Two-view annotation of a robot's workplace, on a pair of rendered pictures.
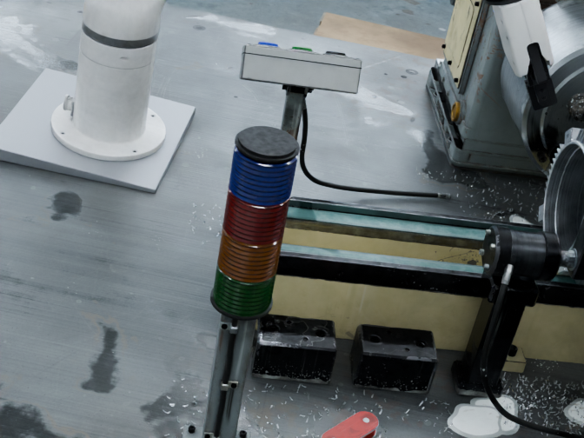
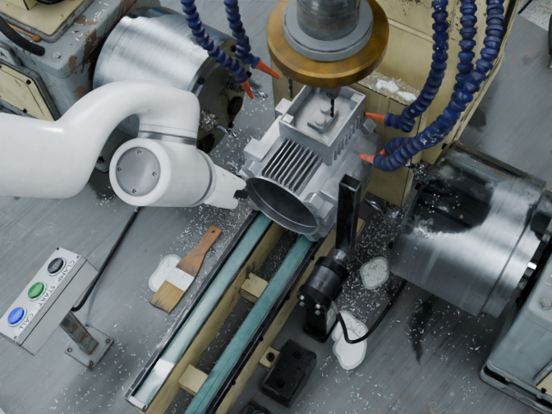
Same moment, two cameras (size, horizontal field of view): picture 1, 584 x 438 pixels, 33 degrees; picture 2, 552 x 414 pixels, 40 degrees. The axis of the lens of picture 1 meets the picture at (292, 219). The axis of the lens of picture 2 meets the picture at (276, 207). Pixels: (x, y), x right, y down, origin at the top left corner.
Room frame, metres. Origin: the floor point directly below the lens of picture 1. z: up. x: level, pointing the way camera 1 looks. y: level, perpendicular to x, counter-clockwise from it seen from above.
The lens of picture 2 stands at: (0.74, 0.11, 2.20)
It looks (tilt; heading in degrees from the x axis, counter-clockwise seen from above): 62 degrees down; 314
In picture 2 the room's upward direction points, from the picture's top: 5 degrees counter-clockwise
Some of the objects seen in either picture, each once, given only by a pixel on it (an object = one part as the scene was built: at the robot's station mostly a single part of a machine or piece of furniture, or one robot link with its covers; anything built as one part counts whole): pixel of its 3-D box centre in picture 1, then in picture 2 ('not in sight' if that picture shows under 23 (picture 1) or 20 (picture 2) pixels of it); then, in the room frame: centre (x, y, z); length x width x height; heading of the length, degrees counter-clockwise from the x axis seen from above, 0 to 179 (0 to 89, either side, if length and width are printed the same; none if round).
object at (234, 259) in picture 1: (250, 246); not in sight; (0.80, 0.04, 1.10); 0.06 x 0.06 x 0.04
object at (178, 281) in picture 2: not in sight; (188, 267); (1.29, -0.21, 0.80); 0.21 x 0.05 x 0.01; 97
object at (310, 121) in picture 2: not in sight; (322, 119); (1.17, -0.49, 1.11); 0.12 x 0.11 x 0.07; 96
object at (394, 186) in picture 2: not in sight; (353, 111); (1.19, -0.62, 0.97); 0.30 x 0.11 x 0.34; 7
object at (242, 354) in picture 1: (238, 315); not in sight; (0.80, 0.04, 1.01); 0.08 x 0.08 x 0.42; 7
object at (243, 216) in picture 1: (256, 209); not in sight; (0.80, 0.04, 1.14); 0.06 x 0.06 x 0.04
